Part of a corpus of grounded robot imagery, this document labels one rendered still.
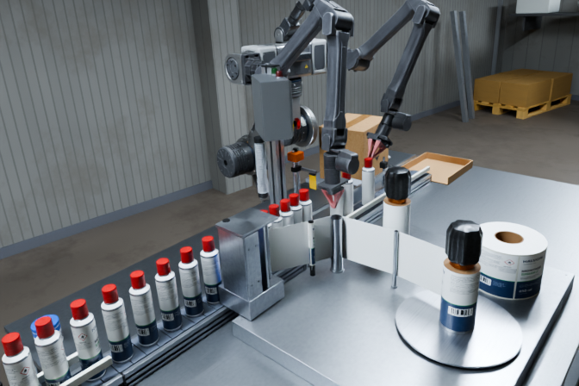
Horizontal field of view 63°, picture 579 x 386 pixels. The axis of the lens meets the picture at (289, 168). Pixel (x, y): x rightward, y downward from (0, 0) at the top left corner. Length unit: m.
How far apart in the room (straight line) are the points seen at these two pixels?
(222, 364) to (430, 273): 0.61
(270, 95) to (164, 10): 2.85
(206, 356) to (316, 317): 0.31
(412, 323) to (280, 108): 0.72
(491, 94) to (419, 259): 6.14
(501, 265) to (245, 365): 0.75
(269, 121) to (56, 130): 2.68
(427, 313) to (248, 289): 0.49
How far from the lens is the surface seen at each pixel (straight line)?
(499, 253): 1.44
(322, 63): 2.21
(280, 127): 1.48
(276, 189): 1.71
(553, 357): 1.43
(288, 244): 1.45
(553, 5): 8.11
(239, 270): 1.29
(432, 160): 2.69
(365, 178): 1.93
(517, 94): 7.24
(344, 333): 1.30
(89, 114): 4.01
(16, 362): 1.17
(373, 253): 1.47
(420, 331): 1.31
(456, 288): 1.25
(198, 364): 1.34
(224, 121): 4.27
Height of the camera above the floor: 1.71
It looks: 20 degrees down
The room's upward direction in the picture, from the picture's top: 3 degrees counter-clockwise
